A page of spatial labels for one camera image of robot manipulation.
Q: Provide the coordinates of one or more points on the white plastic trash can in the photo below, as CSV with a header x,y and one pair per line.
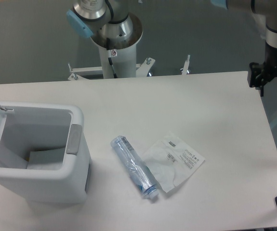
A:
x,y
39,127

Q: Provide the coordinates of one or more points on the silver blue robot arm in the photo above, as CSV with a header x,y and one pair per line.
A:
x,y
86,17

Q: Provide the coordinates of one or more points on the grey trash can push button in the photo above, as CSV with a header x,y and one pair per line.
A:
x,y
73,141

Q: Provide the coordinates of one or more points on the white printed plastic pouch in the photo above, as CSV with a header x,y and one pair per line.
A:
x,y
172,161

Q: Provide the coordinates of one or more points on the crushed clear plastic bottle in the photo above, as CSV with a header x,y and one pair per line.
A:
x,y
136,168

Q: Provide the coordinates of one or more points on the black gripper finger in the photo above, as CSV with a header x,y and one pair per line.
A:
x,y
258,76

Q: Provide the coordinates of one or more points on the white pedestal base frame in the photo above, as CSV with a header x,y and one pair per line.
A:
x,y
142,70

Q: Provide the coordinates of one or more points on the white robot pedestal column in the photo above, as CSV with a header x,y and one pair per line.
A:
x,y
117,47

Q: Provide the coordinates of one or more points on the white trash inside can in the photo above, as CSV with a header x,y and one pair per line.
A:
x,y
46,160

